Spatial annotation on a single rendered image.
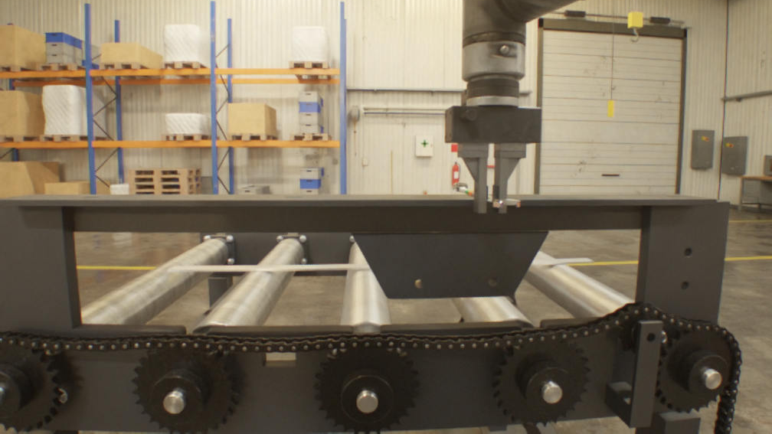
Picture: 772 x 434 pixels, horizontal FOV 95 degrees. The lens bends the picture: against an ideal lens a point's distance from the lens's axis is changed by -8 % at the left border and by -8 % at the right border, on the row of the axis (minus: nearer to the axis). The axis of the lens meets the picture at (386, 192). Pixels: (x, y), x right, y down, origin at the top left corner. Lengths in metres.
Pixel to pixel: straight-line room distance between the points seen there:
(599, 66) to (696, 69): 2.97
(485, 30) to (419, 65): 9.47
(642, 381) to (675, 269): 0.21
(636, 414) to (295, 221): 0.67
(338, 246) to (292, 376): 0.94
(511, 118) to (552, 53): 10.50
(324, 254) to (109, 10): 10.90
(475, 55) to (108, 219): 0.65
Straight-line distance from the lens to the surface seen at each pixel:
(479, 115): 0.56
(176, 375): 0.71
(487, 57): 0.56
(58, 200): 0.74
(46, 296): 0.86
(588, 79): 11.39
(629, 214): 0.82
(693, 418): 1.00
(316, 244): 1.62
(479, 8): 0.58
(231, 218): 0.70
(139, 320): 1.09
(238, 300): 0.94
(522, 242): 0.72
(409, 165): 9.73
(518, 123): 0.58
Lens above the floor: 1.23
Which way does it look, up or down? 5 degrees down
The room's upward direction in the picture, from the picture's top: straight up
